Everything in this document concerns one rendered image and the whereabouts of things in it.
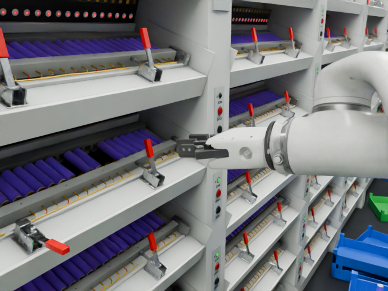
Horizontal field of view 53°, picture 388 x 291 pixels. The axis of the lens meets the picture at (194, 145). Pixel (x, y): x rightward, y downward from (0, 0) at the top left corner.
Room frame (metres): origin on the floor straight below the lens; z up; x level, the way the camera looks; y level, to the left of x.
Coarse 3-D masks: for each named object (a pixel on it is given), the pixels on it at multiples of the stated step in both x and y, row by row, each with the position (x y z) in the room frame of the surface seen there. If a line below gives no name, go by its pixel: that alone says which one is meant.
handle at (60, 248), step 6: (30, 234) 0.47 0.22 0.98; (36, 234) 0.47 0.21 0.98; (36, 240) 0.46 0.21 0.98; (42, 240) 0.46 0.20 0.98; (48, 240) 0.46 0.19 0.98; (54, 240) 0.46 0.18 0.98; (48, 246) 0.45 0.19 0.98; (54, 246) 0.44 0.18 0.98; (60, 246) 0.44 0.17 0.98; (66, 246) 0.44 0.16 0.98; (60, 252) 0.44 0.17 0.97; (66, 252) 0.44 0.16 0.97
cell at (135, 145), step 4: (120, 136) 0.81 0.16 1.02; (124, 136) 0.81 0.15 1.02; (124, 140) 0.80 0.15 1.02; (128, 140) 0.80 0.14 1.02; (132, 140) 0.80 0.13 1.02; (132, 144) 0.79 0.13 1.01; (136, 144) 0.79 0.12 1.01; (136, 148) 0.78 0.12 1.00; (140, 148) 0.78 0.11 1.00; (144, 148) 0.79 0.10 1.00
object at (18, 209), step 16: (160, 144) 0.81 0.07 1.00; (128, 160) 0.72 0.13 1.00; (144, 160) 0.75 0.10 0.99; (80, 176) 0.63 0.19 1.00; (96, 176) 0.64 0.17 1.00; (112, 176) 0.68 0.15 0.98; (128, 176) 0.69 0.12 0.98; (48, 192) 0.56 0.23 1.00; (64, 192) 0.58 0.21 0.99; (80, 192) 0.61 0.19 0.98; (0, 208) 0.50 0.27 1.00; (16, 208) 0.51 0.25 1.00; (32, 208) 0.53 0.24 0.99; (0, 224) 0.49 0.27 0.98
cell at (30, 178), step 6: (18, 168) 0.61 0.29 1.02; (18, 174) 0.60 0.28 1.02; (24, 174) 0.60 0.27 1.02; (30, 174) 0.60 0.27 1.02; (24, 180) 0.59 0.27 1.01; (30, 180) 0.59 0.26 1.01; (36, 180) 0.59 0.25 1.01; (30, 186) 0.58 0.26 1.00; (36, 186) 0.58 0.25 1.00; (42, 186) 0.58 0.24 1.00; (36, 192) 0.57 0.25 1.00
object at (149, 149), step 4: (144, 140) 0.71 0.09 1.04; (148, 140) 0.71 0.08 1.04; (144, 144) 0.71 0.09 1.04; (148, 144) 0.70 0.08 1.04; (148, 148) 0.70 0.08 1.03; (148, 152) 0.70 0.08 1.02; (152, 152) 0.71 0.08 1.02; (148, 156) 0.70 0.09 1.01; (152, 156) 0.71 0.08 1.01; (152, 160) 0.70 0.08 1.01; (152, 164) 0.70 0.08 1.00; (152, 168) 0.70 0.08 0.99; (152, 172) 0.70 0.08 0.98; (156, 172) 0.70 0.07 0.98
